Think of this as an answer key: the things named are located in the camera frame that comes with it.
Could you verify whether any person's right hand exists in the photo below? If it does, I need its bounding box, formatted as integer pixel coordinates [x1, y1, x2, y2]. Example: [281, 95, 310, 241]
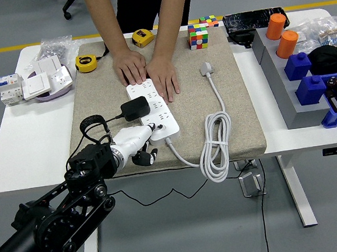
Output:
[111, 46, 150, 88]

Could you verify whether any small black device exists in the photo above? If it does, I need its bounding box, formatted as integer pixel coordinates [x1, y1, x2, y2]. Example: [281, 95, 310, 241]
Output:
[226, 29, 255, 51]

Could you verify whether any blue block with knob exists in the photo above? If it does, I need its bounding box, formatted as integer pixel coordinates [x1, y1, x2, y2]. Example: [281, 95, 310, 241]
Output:
[292, 73, 330, 107]
[281, 50, 314, 82]

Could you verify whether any round yellow tape measure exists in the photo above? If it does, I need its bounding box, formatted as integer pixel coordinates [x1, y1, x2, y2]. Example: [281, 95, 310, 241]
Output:
[73, 47, 111, 74]

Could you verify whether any clear bag of white parts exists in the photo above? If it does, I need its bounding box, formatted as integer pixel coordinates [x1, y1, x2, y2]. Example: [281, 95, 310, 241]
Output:
[292, 20, 322, 52]

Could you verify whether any white wall switch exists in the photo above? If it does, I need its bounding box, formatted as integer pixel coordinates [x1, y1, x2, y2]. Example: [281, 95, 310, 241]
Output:
[27, 54, 64, 79]
[20, 71, 54, 101]

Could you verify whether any white wall socket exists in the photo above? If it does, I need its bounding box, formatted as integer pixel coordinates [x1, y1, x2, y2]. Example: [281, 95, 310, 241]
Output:
[46, 65, 75, 91]

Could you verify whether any squarish yellow tape measure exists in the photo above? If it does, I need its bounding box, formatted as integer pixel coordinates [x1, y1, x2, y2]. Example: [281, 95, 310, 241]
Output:
[130, 26, 157, 50]

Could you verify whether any black cracked flat device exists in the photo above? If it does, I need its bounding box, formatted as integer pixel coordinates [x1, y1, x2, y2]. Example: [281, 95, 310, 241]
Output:
[221, 5, 291, 35]

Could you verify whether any black plug adapter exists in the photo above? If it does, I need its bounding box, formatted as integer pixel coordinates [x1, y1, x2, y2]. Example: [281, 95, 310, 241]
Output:
[119, 95, 152, 123]

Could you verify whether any white power cord with plug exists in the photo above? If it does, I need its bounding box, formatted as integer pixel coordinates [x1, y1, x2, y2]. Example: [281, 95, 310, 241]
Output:
[156, 59, 239, 189]

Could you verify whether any white power strip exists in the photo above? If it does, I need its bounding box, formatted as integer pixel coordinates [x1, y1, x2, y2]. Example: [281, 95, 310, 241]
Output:
[125, 75, 182, 146]

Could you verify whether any black cloth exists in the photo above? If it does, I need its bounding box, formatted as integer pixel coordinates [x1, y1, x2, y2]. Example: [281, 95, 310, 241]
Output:
[306, 43, 337, 77]

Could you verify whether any grey-brown mat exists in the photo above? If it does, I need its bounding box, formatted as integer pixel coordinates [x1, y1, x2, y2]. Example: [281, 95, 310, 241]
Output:
[54, 22, 269, 185]

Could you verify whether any small silver metal bracket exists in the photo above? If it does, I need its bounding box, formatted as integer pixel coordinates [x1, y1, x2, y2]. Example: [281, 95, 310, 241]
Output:
[233, 157, 259, 173]

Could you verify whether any black floor cable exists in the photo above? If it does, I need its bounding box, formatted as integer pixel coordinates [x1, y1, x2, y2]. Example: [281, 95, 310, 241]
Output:
[254, 157, 275, 252]

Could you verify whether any orange cylinder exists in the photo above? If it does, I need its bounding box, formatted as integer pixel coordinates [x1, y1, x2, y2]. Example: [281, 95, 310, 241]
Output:
[263, 12, 289, 41]
[273, 29, 302, 60]

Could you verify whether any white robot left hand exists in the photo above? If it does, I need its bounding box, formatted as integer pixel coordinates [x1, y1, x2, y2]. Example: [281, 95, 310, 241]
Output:
[110, 121, 170, 170]

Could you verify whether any white table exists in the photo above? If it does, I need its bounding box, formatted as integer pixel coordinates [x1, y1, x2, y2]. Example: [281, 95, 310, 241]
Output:
[0, 6, 337, 252]

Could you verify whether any black office chair base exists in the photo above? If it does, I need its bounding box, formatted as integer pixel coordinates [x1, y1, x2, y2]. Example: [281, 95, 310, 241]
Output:
[50, 0, 85, 23]

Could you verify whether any purple bowl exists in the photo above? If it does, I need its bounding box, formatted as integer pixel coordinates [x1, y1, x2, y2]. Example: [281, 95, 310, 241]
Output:
[26, 63, 76, 104]

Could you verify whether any thin black adapter cord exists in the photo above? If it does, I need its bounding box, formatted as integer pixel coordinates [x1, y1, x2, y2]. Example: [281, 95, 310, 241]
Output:
[60, 99, 242, 215]

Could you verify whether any person's left hand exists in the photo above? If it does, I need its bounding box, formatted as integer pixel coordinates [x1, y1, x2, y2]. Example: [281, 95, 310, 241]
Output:
[143, 52, 183, 106]

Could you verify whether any large silver metal bracket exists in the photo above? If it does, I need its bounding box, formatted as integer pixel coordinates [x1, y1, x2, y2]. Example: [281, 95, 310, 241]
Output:
[237, 169, 267, 200]

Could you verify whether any small colourful puzzle cube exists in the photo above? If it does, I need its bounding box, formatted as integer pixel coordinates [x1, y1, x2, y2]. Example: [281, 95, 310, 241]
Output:
[198, 14, 220, 30]

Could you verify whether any grey stepped stand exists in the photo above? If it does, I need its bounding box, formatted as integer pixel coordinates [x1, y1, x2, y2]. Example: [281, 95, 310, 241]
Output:
[248, 19, 337, 134]

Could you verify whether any large colourful puzzle cube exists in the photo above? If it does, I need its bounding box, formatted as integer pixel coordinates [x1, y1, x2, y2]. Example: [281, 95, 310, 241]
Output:
[186, 22, 211, 51]

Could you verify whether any clear bag of blue-white parts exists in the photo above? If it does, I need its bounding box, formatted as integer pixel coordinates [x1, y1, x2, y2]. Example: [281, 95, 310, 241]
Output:
[311, 15, 337, 52]

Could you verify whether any person's torso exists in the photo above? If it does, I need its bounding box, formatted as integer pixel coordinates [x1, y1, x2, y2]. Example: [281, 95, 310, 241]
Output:
[113, 0, 201, 35]

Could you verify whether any clear bag of metal screws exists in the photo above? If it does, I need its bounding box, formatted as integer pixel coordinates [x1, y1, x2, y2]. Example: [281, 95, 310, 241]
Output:
[31, 35, 76, 65]

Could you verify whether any white circuit breaker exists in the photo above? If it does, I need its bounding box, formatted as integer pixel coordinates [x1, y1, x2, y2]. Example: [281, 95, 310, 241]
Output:
[0, 72, 27, 107]

